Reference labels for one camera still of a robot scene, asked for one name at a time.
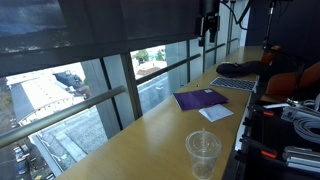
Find white paper sheet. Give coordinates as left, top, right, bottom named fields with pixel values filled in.
left=198, top=103, right=235, bottom=123

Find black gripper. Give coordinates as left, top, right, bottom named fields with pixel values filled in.
left=198, top=12, right=221, bottom=48

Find black stand pole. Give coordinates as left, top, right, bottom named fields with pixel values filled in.
left=262, top=0, right=278, bottom=48

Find clear plastic cup with lid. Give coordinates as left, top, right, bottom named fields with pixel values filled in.
left=185, top=130, right=223, bottom=180

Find dark window handrail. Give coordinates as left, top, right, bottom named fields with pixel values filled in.
left=134, top=53, right=202, bottom=86

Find black fabric bag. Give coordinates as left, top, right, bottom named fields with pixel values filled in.
left=215, top=60, right=268, bottom=80

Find flat grey keyboard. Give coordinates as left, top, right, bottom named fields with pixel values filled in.
left=209, top=76, right=258, bottom=93

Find silver metal bars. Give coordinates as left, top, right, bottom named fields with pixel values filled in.
left=282, top=145, right=320, bottom=174

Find black equipment cart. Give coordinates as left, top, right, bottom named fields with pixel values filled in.
left=222, top=99, right=320, bottom=180

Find black clamp with orange tip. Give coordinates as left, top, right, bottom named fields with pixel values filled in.
left=245, top=104, right=278, bottom=118
left=239, top=135, right=280, bottom=160

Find long grey window handrail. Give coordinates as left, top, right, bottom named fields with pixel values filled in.
left=0, top=85, right=127, bottom=150

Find clear drinking straw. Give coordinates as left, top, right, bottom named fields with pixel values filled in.
left=200, top=127, right=207, bottom=151

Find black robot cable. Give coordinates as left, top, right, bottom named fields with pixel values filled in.
left=219, top=0, right=253, bottom=26

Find white coiled cable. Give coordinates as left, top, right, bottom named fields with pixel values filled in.
left=292, top=117, right=320, bottom=145

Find purple file holder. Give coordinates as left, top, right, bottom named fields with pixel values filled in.
left=172, top=88, right=230, bottom=112

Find grey power adapter box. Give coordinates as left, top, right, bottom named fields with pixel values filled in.
left=280, top=105, right=320, bottom=123

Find dark roller window blind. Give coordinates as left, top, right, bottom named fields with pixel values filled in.
left=0, top=0, right=201, bottom=78

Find orange chair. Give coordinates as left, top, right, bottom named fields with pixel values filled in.
left=259, top=45, right=320, bottom=102

